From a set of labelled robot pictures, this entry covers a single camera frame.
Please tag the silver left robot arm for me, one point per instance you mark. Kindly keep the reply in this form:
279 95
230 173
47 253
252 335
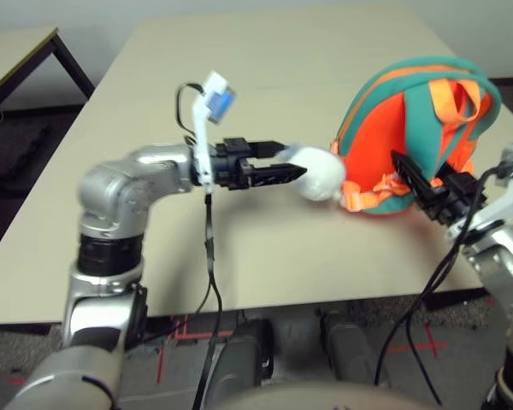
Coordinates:
111 188

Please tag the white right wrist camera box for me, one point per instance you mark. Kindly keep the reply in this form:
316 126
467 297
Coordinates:
496 209

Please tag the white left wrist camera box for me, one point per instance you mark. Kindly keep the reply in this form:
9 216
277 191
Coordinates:
202 141

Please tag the dark grey left robot leg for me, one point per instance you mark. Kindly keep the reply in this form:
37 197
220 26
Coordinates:
239 354

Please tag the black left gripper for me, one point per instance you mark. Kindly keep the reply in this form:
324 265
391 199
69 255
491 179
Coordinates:
231 164

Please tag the dark grey robot leg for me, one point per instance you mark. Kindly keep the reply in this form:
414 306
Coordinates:
355 346
239 354

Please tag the teal and orange backpack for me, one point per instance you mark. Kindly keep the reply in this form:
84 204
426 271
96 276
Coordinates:
380 141

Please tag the dark grey right robot leg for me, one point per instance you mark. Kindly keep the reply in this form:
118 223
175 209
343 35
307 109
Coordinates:
355 346

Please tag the grey robot torso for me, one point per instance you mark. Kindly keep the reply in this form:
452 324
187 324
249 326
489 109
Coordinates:
333 397

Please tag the grey and white plush toy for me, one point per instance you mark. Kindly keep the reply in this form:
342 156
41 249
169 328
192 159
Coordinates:
320 175

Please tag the black floor mat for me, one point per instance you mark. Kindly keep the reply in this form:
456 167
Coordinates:
13 149

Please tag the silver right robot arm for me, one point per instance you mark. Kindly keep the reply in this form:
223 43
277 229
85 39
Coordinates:
504 265

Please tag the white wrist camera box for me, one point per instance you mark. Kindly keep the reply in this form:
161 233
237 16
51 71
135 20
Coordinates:
496 209
202 141

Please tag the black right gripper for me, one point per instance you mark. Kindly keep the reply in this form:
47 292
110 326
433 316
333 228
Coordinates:
451 200

